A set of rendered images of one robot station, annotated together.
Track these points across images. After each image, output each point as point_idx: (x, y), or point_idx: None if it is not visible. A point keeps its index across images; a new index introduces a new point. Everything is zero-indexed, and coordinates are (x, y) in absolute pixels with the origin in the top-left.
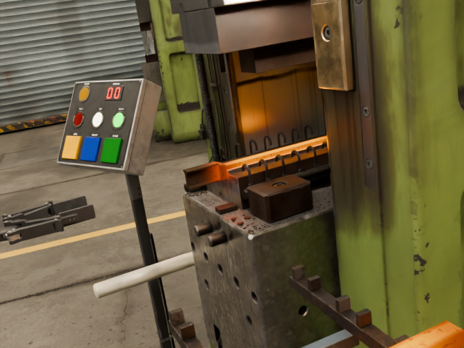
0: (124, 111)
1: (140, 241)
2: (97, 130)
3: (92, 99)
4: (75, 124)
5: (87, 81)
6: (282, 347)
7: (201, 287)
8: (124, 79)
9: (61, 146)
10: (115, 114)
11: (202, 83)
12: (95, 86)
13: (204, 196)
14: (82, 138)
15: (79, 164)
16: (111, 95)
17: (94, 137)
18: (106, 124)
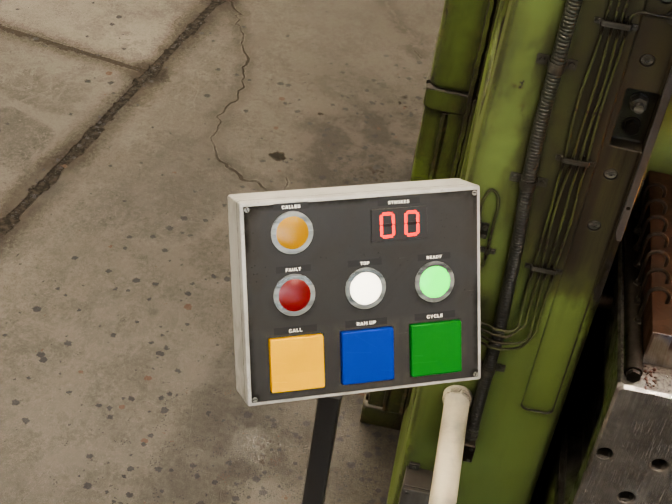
0: (446, 261)
1: (324, 462)
2: (373, 312)
3: (325, 242)
4: (290, 309)
5: (289, 201)
6: None
7: (594, 502)
8: (421, 190)
9: (254, 367)
10: (422, 270)
11: (539, 158)
12: (327, 212)
13: (667, 380)
14: (326, 336)
15: (338, 394)
16: (394, 230)
17: (368, 327)
18: (398, 295)
